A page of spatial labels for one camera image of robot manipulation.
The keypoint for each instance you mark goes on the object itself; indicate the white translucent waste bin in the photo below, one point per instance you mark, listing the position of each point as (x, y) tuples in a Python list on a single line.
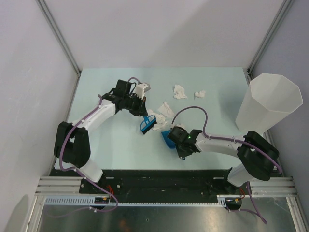
[(269, 99)]

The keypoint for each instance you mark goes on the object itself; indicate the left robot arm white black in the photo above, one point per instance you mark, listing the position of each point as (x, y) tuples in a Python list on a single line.
[(72, 145)]

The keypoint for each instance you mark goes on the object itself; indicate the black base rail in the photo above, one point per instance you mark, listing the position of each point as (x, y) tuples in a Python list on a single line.
[(154, 186)]

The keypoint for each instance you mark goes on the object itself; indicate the paper scrap centre back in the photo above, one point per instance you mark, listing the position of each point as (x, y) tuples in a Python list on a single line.
[(166, 110)]

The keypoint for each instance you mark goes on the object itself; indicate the paper scrap far right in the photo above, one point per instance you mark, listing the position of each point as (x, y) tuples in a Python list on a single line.
[(160, 126)]

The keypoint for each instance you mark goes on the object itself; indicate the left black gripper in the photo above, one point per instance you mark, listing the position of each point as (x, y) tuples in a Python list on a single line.
[(141, 110)]

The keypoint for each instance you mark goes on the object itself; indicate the blue hand brush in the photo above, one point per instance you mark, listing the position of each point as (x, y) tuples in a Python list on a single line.
[(147, 123)]

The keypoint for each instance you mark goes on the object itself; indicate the aluminium frame rail left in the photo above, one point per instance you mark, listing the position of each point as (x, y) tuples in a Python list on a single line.
[(59, 186)]

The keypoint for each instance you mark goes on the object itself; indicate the blue dustpan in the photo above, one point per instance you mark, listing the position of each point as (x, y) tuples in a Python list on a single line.
[(172, 140)]

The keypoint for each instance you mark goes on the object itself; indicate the paper scrap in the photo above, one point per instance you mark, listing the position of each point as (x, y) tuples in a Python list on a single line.
[(179, 92), (160, 126), (159, 117), (166, 110), (200, 94)]

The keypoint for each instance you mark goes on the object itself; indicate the aluminium frame rail right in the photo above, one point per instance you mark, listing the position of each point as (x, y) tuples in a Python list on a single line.
[(275, 187)]

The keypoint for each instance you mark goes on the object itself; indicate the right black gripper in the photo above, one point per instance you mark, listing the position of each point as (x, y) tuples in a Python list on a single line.
[(183, 154)]

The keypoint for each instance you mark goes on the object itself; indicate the paper scrap back right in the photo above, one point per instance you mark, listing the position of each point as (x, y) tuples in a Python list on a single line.
[(200, 94)]

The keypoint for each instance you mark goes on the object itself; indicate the paper scrap front right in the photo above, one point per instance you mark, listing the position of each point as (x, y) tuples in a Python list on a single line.
[(159, 117)]

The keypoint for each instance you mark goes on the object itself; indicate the aluminium frame rail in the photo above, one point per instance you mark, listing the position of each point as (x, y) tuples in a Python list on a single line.
[(275, 187), (59, 186)]

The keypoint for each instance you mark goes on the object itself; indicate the left aluminium frame post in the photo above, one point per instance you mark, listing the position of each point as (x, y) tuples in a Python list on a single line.
[(58, 35)]

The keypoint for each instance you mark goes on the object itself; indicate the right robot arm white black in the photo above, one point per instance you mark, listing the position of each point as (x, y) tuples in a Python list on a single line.
[(257, 156)]

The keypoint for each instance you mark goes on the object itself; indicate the right aluminium frame post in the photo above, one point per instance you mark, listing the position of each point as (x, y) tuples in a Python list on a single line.
[(271, 32)]

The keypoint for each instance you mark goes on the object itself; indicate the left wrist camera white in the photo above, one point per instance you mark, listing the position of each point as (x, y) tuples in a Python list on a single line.
[(141, 89)]

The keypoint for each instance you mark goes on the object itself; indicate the aluminium frame post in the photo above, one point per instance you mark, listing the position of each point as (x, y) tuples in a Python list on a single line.
[(271, 32), (58, 35)]

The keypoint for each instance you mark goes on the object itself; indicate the paper scrap back middle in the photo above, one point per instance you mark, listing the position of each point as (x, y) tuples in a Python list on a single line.
[(179, 92)]

